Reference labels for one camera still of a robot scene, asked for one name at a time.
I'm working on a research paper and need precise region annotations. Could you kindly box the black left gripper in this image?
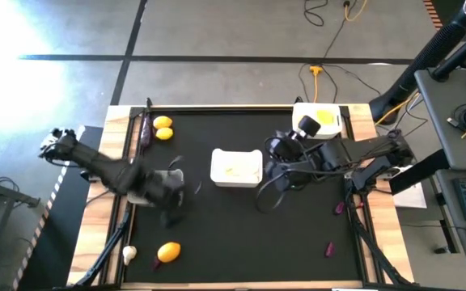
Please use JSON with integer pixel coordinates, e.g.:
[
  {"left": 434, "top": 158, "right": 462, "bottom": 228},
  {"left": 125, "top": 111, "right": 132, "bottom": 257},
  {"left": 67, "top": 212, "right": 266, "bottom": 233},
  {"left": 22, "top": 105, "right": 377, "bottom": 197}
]
[{"left": 146, "top": 171, "right": 192, "bottom": 230}]

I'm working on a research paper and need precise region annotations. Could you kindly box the yellow lemon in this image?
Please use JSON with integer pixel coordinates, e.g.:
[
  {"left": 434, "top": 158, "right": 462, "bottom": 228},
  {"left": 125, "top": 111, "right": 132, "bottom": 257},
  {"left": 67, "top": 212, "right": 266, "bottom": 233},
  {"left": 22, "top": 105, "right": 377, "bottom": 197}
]
[
  {"left": 156, "top": 241, "right": 182, "bottom": 264},
  {"left": 316, "top": 109, "right": 335, "bottom": 125},
  {"left": 153, "top": 116, "right": 174, "bottom": 130},
  {"left": 155, "top": 127, "right": 175, "bottom": 141}
]

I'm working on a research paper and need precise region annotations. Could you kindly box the white garlic bulb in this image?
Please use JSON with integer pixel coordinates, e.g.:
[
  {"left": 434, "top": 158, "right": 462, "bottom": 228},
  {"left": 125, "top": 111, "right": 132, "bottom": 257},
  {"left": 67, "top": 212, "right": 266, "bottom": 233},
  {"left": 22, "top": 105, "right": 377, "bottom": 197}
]
[{"left": 121, "top": 245, "right": 138, "bottom": 267}]

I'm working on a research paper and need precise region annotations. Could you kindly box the wooden table side board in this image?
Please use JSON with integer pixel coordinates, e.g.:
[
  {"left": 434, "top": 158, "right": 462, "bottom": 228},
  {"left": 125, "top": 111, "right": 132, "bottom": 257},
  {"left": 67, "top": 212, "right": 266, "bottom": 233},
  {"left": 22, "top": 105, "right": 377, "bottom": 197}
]
[
  {"left": 345, "top": 103, "right": 415, "bottom": 284},
  {"left": 66, "top": 104, "right": 137, "bottom": 286}
]

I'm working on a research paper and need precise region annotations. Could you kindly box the dark purple eggplant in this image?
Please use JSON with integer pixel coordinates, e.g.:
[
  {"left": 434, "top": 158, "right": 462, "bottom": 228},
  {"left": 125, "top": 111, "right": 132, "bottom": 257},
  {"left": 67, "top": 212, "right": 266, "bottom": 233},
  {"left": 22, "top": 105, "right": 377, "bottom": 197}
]
[{"left": 140, "top": 114, "right": 153, "bottom": 149}]

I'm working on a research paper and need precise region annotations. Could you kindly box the black floor mat striped edge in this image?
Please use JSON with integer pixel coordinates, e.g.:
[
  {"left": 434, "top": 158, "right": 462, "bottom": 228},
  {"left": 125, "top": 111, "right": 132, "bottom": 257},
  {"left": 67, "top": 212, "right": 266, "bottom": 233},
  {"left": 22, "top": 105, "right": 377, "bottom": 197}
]
[{"left": 12, "top": 124, "right": 105, "bottom": 291}]

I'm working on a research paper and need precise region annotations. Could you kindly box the white paper sheet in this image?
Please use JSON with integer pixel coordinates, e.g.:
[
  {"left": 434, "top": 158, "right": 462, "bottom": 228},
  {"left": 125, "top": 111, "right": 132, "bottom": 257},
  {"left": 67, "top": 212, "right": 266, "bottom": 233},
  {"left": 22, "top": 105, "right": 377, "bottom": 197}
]
[{"left": 392, "top": 181, "right": 428, "bottom": 209}]

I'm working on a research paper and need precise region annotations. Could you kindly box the grey desk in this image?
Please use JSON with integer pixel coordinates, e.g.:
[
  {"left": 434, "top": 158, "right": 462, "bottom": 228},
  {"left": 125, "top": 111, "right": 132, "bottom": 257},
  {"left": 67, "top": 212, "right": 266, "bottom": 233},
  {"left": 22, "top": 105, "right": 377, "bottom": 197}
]
[
  {"left": 413, "top": 66, "right": 466, "bottom": 171},
  {"left": 434, "top": 168, "right": 466, "bottom": 270}
]

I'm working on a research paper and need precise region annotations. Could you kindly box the black monitor pole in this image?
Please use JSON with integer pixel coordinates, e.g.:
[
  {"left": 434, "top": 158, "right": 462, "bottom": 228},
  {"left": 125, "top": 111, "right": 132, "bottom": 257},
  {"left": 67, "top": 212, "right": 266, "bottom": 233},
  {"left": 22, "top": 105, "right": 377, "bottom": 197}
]
[{"left": 430, "top": 19, "right": 466, "bottom": 82}]

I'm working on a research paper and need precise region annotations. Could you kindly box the yellow extension cable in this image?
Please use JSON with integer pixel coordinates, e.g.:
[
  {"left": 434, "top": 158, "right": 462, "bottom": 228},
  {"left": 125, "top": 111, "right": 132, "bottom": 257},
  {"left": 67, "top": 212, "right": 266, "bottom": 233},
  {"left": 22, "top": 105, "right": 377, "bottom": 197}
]
[{"left": 308, "top": 65, "right": 324, "bottom": 104}]

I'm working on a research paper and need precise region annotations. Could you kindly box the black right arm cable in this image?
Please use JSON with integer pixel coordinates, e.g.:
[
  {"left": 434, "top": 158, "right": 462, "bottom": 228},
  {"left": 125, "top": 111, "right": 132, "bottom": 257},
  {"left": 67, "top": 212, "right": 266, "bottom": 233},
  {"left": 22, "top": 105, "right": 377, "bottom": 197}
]
[{"left": 256, "top": 171, "right": 294, "bottom": 214}]

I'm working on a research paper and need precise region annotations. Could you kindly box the black floor cable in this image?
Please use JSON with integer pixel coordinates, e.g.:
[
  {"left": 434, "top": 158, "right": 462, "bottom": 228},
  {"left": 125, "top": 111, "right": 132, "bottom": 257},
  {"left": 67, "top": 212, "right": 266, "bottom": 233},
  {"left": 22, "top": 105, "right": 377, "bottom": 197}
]
[
  {"left": 297, "top": 2, "right": 382, "bottom": 104},
  {"left": 303, "top": 0, "right": 329, "bottom": 27}
]

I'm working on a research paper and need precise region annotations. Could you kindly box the yellow floor cable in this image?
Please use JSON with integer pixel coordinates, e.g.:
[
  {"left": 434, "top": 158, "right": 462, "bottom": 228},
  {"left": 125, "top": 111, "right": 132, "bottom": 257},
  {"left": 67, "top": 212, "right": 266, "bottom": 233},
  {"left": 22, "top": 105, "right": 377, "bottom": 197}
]
[{"left": 344, "top": 0, "right": 368, "bottom": 22}]

